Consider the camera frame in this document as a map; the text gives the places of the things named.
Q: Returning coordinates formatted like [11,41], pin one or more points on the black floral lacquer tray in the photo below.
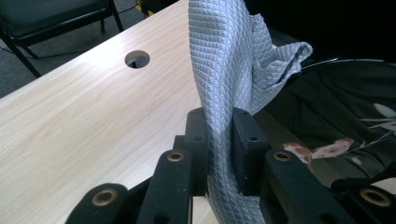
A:
[327,102]

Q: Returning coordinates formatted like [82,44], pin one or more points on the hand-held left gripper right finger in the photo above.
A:
[249,149]

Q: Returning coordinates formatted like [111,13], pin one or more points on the grey textured cloth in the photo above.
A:
[218,62]

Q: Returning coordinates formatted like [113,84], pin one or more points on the black folding chair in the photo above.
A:
[46,15]

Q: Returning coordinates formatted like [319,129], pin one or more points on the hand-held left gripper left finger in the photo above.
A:
[197,149]

